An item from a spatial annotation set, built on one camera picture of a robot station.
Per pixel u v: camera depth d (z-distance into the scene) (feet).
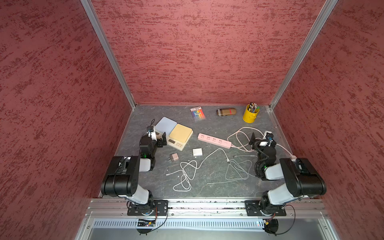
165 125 3.49
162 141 2.80
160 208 2.44
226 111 3.75
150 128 2.57
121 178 1.46
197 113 3.74
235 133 3.39
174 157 2.95
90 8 2.33
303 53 2.90
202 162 2.87
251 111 3.29
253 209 2.43
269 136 2.47
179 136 3.28
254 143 2.72
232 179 2.74
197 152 3.02
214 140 3.19
